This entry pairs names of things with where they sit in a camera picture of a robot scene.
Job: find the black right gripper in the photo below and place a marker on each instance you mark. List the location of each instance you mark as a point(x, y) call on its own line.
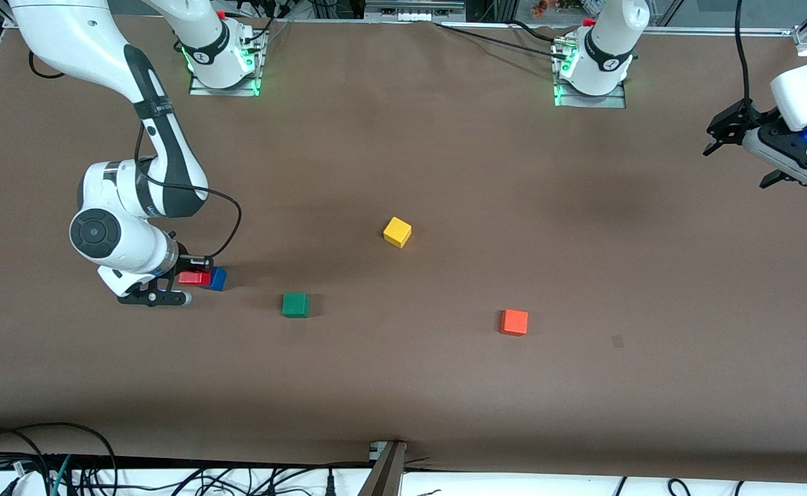
point(187, 263)

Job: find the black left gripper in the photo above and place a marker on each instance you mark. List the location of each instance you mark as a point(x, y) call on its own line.
point(739, 123)

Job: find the red wooden cube block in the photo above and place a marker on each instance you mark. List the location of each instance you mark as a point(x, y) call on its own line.
point(193, 277)

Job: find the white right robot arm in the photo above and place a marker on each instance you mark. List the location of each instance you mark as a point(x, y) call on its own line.
point(162, 151)

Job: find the blue wooden cube block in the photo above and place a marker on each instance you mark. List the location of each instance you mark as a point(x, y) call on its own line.
point(218, 279)

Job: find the green wooden cube block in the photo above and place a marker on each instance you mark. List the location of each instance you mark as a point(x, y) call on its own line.
point(295, 304)

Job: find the yellow wooden cube block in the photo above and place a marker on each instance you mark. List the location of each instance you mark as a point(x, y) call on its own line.
point(397, 232)

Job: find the orange wooden cube block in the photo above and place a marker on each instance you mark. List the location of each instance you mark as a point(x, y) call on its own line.
point(514, 322)

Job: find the grey power strip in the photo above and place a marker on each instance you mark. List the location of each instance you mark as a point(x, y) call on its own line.
point(413, 10)

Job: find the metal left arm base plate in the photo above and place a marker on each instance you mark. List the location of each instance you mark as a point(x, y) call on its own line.
point(593, 101)

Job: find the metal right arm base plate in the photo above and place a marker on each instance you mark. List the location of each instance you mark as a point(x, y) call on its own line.
point(224, 91)

